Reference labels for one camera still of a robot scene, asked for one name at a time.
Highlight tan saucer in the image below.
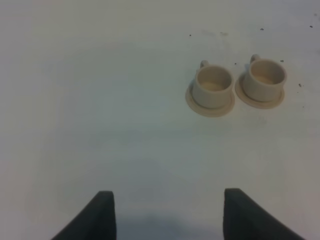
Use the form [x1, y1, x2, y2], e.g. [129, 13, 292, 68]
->
[234, 73, 285, 109]
[185, 83, 235, 118]

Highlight tan right saucer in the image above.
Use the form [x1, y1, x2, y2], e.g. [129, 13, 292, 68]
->
[234, 73, 285, 109]

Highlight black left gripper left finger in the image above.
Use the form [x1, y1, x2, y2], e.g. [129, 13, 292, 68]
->
[53, 191, 117, 240]

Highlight tan right teacup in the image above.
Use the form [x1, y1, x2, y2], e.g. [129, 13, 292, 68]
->
[242, 54, 287, 103]

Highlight tan left teacup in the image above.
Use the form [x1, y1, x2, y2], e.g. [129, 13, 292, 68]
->
[191, 60, 234, 110]

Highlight tan teacup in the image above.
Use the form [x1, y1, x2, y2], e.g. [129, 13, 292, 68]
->
[242, 54, 287, 103]
[191, 60, 234, 110]

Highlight tan left saucer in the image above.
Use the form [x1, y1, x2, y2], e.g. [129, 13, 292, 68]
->
[185, 83, 235, 118]

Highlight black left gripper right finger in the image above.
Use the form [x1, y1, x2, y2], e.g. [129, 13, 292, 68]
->
[223, 188, 302, 240]

